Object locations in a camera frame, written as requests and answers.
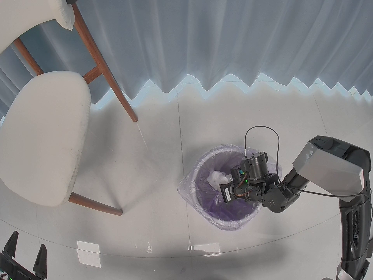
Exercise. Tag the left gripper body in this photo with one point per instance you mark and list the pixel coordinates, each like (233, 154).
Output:
(17, 271)

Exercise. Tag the white paper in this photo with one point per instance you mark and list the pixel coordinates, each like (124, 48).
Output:
(217, 179)

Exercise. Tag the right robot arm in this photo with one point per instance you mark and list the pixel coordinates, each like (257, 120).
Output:
(329, 168)

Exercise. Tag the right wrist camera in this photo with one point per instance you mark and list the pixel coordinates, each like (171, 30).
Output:
(235, 173)

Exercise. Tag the purple plastic bag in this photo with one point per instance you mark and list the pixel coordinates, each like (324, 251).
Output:
(209, 208)

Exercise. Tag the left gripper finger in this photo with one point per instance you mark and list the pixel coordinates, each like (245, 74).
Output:
(12, 245)
(40, 262)

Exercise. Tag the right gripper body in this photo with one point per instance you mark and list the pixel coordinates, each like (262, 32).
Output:
(237, 192)

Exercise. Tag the pale blue curtain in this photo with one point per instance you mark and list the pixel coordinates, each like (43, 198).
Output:
(233, 25)

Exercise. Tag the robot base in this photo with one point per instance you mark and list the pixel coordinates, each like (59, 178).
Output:
(341, 276)

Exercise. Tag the white cushioned wooden chair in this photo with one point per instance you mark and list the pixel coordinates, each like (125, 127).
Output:
(43, 127)

